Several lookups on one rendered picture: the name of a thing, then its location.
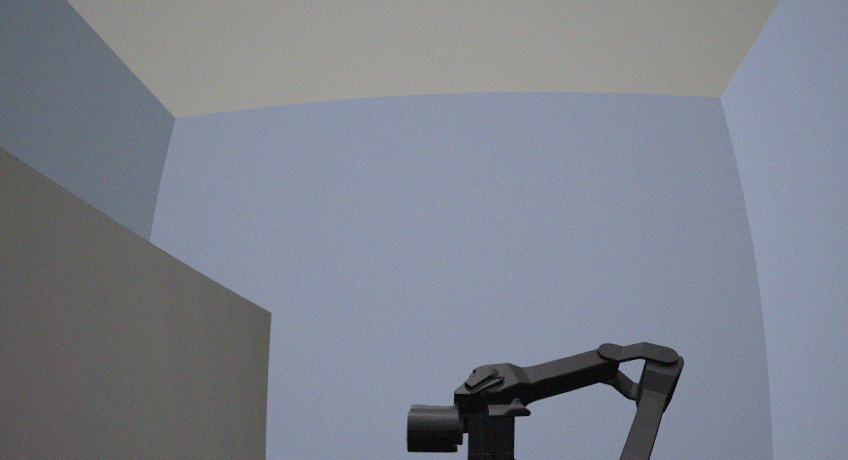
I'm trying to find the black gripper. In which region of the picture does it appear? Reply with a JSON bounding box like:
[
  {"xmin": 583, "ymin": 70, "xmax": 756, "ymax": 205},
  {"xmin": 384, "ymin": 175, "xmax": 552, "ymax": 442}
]
[{"xmin": 467, "ymin": 452, "xmax": 514, "ymax": 460}]

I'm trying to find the dark grey wall panel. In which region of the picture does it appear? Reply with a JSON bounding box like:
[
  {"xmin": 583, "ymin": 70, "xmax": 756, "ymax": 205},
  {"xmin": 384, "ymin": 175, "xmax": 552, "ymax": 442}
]
[{"xmin": 0, "ymin": 147, "xmax": 272, "ymax": 460}]

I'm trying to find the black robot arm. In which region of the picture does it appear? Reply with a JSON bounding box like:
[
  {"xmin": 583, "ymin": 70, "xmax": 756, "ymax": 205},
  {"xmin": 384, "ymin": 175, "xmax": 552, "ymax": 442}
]
[{"xmin": 406, "ymin": 342, "xmax": 684, "ymax": 460}]

